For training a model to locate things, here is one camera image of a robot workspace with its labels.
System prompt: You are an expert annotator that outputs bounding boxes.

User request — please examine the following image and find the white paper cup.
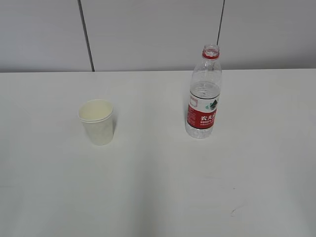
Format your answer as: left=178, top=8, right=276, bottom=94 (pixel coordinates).
left=78, top=99, right=114, bottom=146

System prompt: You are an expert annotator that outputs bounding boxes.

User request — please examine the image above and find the clear water bottle red label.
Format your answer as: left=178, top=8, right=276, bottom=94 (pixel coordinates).
left=186, top=44, right=222, bottom=139

